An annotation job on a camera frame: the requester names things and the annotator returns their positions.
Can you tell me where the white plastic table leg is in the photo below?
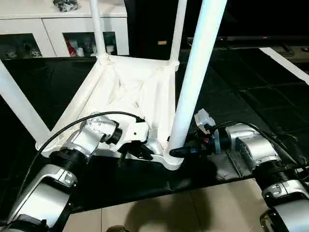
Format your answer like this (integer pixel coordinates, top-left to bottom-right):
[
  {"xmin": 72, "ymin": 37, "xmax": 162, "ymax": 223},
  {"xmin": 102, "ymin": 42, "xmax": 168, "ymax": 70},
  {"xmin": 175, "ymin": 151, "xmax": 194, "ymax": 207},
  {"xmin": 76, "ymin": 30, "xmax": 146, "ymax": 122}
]
[
  {"xmin": 168, "ymin": 0, "xmax": 188, "ymax": 69},
  {"xmin": 89, "ymin": 0, "xmax": 110, "ymax": 64},
  {"xmin": 167, "ymin": 0, "xmax": 228, "ymax": 156},
  {"xmin": 0, "ymin": 60, "xmax": 52, "ymax": 146}
]

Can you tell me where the red bottle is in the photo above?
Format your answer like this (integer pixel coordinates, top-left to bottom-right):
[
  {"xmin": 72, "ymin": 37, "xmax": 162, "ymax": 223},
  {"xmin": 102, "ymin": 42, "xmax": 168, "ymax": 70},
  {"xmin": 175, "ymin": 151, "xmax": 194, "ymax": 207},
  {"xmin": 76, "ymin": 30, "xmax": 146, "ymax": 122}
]
[{"xmin": 66, "ymin": 40, "xmax": 76, "ymax": 57}]

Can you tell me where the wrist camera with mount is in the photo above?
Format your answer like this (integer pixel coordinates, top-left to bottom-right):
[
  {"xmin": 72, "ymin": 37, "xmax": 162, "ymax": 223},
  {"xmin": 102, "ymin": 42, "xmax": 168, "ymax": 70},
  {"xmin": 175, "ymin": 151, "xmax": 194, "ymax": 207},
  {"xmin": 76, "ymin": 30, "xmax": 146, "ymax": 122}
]
[
  {"xmin": 113, "ymin": 119, "xmax": 150, "ymax": 153},
  {"xmin": 194, "ymin": 108, "xmax": 216, "ymax": 136}
]

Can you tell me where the white cabinet with glass doors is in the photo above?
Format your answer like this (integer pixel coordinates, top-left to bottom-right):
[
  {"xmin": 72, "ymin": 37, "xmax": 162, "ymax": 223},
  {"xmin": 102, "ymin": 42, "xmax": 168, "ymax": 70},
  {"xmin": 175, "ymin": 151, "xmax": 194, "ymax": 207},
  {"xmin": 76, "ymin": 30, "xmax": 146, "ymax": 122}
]
[{"xmin": 0, "ymin": 0, "xmax": 130, "ymax": 59}]

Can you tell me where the black work mat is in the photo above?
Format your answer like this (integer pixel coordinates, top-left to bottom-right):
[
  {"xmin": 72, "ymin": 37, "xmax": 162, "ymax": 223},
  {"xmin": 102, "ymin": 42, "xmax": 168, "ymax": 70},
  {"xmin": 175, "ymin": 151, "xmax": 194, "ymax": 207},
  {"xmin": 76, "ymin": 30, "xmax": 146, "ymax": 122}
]
[{"xmin": 0, "ymin": 46, "xmax": 309, "ymax": 214}]

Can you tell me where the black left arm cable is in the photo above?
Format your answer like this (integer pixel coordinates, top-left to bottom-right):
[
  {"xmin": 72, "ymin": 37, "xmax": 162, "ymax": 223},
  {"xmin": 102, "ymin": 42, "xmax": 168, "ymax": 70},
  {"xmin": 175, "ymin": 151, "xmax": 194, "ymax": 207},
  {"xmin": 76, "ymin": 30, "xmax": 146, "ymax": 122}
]
[{"xmin": 14, "ymin": 111, "xmax": 145, "ymax": 206}]

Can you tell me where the white board strip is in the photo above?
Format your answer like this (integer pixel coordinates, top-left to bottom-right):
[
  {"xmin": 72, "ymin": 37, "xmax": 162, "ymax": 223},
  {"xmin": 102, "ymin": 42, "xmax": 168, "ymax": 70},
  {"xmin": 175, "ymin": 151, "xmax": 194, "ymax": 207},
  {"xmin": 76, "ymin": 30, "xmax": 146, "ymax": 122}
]
[{"xmin": 259, "ymin": 47, "xmax": 309, "ymax": 86}]

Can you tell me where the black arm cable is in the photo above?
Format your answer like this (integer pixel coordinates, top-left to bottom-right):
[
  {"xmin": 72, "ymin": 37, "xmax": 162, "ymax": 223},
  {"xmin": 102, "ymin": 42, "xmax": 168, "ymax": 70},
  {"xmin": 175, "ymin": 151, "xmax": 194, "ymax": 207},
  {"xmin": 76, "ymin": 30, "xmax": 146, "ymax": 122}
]
[
  {"xmin": 212, "ymin": 120, "xmax": 309, "ymax": 171},
  {"xmin": 14, "ymin": 111, "xmax": 145, "ymax": 206}
]

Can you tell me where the black flat bar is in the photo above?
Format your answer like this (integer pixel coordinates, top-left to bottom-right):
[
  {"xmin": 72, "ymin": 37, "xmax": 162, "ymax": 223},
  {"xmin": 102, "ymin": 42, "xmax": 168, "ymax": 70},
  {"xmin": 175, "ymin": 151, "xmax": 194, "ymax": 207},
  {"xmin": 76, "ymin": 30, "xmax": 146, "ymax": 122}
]
[{"xmin": 186, "ymin": 36, "xmax": 309, "ymax": 48}]

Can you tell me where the white plastic table top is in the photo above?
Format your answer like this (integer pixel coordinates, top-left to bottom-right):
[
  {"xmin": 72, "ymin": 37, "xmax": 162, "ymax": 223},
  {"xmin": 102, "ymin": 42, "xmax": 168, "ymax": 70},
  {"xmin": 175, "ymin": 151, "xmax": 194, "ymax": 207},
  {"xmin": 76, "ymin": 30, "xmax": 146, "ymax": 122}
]
[{"xmin": 36, "ymin": 54, "xmax": 185, "ymax": 171}]

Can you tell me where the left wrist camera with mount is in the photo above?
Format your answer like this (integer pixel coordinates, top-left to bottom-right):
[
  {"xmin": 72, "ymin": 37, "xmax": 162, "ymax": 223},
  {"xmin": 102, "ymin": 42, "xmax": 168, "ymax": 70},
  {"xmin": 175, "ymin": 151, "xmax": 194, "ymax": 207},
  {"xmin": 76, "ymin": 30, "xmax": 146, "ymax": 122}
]
[{"xmin": 113, "ymin": 119, "xmax": 150, "ymax": 153}]

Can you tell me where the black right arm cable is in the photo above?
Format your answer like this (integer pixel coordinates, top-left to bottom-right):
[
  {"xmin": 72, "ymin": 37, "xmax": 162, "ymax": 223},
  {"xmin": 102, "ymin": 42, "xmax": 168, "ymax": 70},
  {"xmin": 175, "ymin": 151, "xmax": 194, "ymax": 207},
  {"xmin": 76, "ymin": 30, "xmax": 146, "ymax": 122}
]
[{"xmin": 212, "ymin": 120, "xmax": 309, "ymax": 171}]

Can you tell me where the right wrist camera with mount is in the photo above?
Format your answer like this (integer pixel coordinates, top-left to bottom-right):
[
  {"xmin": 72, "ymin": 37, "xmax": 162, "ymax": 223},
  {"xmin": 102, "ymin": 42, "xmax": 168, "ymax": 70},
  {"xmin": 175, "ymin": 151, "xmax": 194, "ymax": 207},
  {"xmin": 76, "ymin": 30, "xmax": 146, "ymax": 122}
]
[{"xmin": 194, "ymin": 108, "xmax": 216, "ymax": 136}]

